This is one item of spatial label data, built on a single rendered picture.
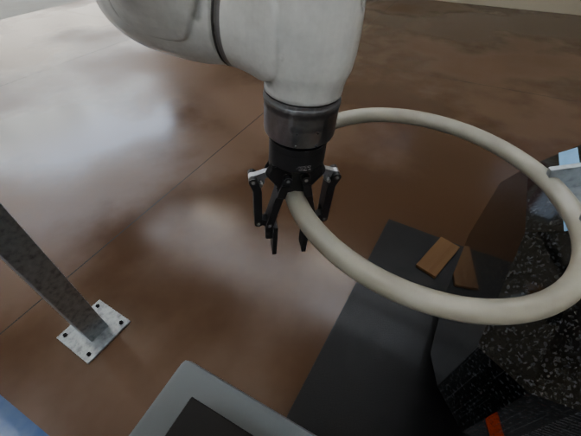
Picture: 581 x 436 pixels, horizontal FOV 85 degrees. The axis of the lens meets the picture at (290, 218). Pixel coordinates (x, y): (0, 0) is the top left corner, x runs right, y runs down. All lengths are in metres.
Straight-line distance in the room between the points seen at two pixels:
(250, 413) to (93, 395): 1.06
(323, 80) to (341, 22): 0.05
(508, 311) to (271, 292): 1.15
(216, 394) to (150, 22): 0.43
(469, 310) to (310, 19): 0.34
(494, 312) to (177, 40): 0.45
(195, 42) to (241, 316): 1.20
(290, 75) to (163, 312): 1.31
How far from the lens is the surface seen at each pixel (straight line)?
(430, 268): 1.65
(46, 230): 2.14
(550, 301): 0.49
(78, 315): 1.44
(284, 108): 0.36
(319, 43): 0.32
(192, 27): 0.37
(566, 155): 1.07
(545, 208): 0.91
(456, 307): 0.41
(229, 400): 0.48
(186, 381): 0.50
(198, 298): 1.52
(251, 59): 0.35
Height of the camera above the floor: 1.26
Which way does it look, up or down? 45 degrees down
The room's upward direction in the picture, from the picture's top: straight up
